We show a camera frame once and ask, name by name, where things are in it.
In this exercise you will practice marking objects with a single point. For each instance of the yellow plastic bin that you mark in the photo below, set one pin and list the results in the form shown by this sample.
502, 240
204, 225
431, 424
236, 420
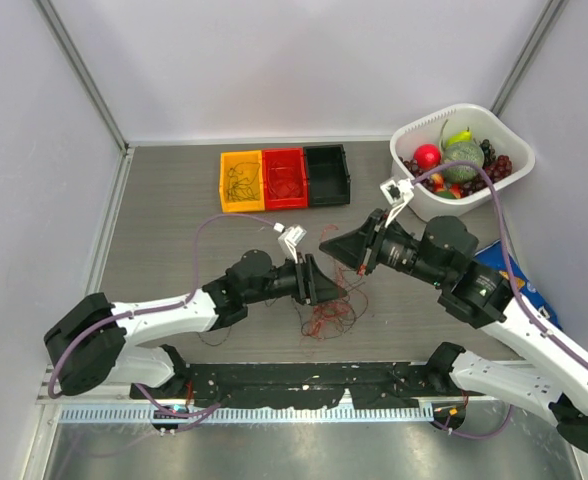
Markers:
241, 187

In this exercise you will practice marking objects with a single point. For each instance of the blue Doritos chip bag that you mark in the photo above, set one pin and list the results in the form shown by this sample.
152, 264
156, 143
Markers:
492, 257

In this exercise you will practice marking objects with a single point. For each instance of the white slotted cable duct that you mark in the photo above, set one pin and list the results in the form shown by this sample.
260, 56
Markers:
343, 413

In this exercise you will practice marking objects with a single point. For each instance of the black plastic bin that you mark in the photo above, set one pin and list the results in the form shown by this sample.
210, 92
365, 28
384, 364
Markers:
329, 181

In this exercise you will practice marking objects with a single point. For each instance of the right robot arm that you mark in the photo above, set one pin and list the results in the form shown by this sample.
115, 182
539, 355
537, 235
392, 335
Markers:
481, 297

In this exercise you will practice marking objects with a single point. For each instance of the green melon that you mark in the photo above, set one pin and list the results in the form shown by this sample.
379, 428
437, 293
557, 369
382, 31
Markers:
459, 157

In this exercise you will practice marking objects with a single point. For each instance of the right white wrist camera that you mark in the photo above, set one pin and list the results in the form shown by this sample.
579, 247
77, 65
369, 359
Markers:
398, 193

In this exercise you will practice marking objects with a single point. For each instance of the dark red grape bunch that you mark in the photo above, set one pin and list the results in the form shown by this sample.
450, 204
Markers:
497, 170

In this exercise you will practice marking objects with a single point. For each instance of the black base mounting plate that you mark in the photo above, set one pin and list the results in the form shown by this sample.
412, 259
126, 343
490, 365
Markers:
300, 386

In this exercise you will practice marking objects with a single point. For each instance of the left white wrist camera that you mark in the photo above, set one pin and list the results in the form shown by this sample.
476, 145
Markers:
289, 239

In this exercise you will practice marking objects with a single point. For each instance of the small peach fruit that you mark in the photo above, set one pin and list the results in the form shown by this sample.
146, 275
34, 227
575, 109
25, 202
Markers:
444, 189

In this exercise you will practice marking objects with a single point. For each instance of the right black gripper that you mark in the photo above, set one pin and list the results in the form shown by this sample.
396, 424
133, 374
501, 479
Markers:
353, 248

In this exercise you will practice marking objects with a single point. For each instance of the yellow-green pear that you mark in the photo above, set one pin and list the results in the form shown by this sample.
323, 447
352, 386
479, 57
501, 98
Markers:
462, 136

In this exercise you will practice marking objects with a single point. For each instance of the red plastic bin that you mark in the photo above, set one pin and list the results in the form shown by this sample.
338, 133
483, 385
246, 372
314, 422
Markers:
285, 179

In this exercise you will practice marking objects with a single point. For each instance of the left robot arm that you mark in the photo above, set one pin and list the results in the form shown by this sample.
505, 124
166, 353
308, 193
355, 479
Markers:
99, 341

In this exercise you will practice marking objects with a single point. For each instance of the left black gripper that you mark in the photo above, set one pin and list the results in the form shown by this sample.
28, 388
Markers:
312, 286

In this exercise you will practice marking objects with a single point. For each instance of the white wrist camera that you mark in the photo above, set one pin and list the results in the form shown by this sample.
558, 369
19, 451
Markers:
398, 193
289, 239

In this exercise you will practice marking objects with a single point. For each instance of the red apple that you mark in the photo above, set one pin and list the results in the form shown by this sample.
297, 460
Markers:
427, 156

